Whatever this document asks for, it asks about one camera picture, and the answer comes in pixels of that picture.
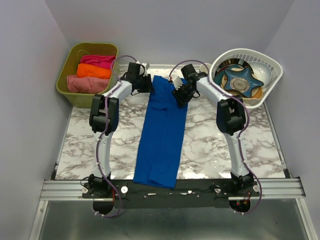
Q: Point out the pink rolled t shirt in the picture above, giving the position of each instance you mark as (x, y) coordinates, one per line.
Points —
(86, 85)

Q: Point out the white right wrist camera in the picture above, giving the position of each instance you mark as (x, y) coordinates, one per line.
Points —
(176, 81)

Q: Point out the orange rolled t shirt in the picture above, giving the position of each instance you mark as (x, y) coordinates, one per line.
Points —
(87, 70)

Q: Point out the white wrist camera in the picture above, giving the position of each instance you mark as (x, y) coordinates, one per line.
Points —
(144, 68)
(176, 81)

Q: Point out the white bowl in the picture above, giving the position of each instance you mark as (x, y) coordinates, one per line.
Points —
(261, 71)

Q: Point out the grey white mug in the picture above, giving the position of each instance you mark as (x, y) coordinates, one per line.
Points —
(205, 68)

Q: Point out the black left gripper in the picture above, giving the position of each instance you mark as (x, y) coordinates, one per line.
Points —
(148, 84)

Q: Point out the white plastic dish basket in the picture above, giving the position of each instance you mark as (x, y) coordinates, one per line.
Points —
(240, 56)

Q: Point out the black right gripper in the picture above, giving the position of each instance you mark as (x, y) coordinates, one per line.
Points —
(181, 101)

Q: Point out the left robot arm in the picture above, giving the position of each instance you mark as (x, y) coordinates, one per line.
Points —
(104, 120)

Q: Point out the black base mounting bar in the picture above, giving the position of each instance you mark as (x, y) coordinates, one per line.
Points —
(187, 193)

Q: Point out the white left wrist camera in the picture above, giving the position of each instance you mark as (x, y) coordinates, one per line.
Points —
(144, 68)

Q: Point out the aluminium rail frame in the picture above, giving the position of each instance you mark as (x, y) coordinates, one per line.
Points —
(269, 189)

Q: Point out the teal plate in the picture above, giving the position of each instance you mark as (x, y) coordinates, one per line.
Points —
(220, 75)

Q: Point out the blue star shaped dish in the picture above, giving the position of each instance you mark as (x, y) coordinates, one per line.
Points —
(242, 80)

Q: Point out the blue t shirt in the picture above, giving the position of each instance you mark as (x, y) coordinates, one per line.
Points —
(160, 145)

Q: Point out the magenta rolled t shirt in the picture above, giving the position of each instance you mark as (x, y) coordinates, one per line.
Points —
(101, 61)

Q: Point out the olive green plastic bin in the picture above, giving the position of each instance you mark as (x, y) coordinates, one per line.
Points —
(81, 100)

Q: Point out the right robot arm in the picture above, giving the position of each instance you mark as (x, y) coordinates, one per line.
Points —
(232, 119)

